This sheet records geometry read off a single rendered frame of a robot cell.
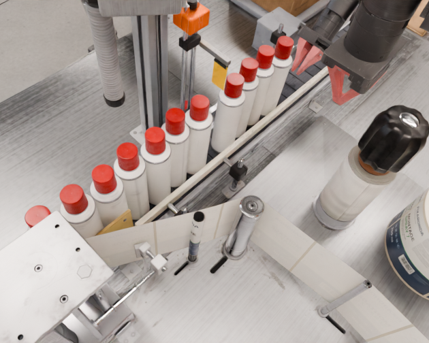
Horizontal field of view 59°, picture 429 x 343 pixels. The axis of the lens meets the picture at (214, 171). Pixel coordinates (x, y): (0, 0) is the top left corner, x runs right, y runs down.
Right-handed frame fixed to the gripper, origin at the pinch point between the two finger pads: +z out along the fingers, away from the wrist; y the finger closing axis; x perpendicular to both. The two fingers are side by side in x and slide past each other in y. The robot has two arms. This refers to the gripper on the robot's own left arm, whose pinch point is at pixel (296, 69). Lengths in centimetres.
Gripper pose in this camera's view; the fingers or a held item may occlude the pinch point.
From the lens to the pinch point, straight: 98.6
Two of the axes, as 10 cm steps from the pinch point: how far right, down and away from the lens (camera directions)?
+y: 7.2, 6.2, -3.0
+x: 4.3, -0.7, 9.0
